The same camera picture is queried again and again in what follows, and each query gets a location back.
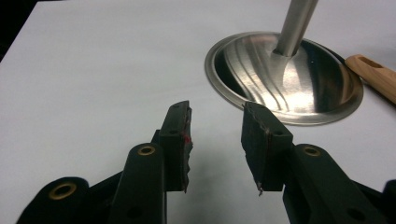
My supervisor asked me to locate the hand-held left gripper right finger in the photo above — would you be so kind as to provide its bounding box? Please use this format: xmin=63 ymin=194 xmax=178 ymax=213
xmin=240 ymin=101 xmax=387 ymax=224

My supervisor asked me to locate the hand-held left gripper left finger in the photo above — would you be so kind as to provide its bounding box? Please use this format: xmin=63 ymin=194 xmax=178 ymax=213
xmin=108 ymin=100 xmax=194 ymax=224

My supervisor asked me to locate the wooden handled steel utensil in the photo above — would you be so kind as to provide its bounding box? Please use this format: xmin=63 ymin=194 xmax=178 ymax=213
xmin=345 ymin=54 xmax=396 ymax=105

